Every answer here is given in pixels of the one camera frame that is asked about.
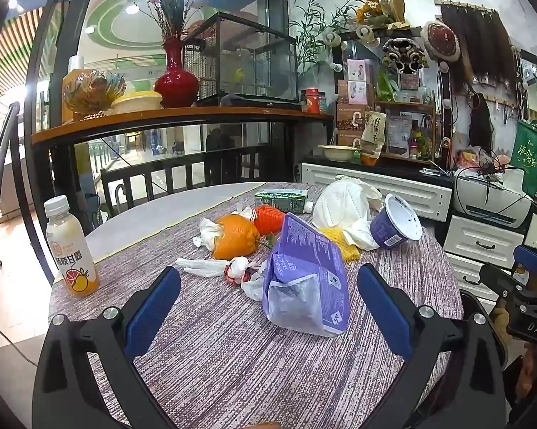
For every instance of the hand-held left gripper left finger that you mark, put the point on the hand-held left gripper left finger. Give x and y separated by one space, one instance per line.
154 308

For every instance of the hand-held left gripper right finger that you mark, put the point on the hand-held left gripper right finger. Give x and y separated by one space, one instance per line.
384 308

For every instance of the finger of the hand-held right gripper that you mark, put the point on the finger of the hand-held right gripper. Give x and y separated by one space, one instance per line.
498 277
530 259

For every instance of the white tissue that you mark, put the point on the white tissue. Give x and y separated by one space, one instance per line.
203 267

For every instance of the beige tissue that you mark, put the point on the beige tissue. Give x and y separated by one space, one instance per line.
362 234

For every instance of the yellow foam fruit net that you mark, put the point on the yellow foam fruit net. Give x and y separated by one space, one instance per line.
340 243

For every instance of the purple yogurt cup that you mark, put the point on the purple yogurt cup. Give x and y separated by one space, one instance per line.
391 228

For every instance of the purple snack bag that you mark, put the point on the purple snack bag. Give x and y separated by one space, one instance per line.
304 268

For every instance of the red and white wrapper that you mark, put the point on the red and white wrapper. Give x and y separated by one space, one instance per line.
237 270

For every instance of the white striped wrapper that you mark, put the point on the white striped wrapper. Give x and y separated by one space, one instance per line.
208 232

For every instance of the clear plastic wrap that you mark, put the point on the clear plastic wrap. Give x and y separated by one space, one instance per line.
252 288

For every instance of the orange peel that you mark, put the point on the orange peel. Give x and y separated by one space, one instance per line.
235 237

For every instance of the white face mask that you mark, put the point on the white face mask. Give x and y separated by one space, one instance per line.
340 205

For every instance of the orange foam fruit net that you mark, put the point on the orange foam fruit net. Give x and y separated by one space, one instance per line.
268 219

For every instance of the green drink carton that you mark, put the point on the green drink carton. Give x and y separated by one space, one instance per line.
281 199

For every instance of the person's right hand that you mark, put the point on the person's right hand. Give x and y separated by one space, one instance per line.
530 368

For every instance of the person's left hand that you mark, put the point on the person's left hand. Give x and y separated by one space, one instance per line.
264 426

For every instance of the white printer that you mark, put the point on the white printer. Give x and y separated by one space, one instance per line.
487 205

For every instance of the green tote bag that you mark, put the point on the green tote bag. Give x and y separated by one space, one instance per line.
527 161

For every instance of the orange juice bottle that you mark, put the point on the orange juice bottle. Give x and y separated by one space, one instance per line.
71 254

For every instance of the white cabinet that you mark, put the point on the white cabinet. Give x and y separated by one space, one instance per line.
384 187

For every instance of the black wooden railing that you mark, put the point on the black wooden railing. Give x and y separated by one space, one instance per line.
183 174

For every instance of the cream basin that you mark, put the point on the cream basin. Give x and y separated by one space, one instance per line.
337 152

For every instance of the grey foil pouch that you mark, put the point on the grey foil pouch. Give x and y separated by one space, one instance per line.
399 136

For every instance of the beige snack pouch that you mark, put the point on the beige snack pouch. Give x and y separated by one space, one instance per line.
374 126

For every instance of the brown cardboard boxes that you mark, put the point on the brown cardboard boxes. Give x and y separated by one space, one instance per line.
351 120

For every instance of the red tin can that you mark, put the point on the red tin can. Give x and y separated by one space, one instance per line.
312 100

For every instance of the hanging hair extensions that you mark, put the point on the hanging hair extensions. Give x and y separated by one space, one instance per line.
478 44

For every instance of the red ceramic vase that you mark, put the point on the red ceramic vase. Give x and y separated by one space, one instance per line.
176 85

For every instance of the glass lotus ornament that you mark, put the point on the glass lotus ornament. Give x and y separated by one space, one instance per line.
91 89

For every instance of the round red hat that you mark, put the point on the round red hat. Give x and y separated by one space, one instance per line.
440 40

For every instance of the opera mask ornament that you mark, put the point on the opera mask ornament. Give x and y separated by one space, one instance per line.
402 53

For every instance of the glass terrarium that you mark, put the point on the glass terrarium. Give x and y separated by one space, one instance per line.
250 67

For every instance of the green bamboo leaves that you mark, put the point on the green bamboo leaves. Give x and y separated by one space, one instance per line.
315 31

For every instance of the yellow dried flower bouquet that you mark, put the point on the yellow dried flower bouquet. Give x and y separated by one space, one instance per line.
375 9

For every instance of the dried branches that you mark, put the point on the dried branches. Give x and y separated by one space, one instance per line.
170 13

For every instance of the wooden shelf black frame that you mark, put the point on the wooden shelf black frame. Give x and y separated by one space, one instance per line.
183 116

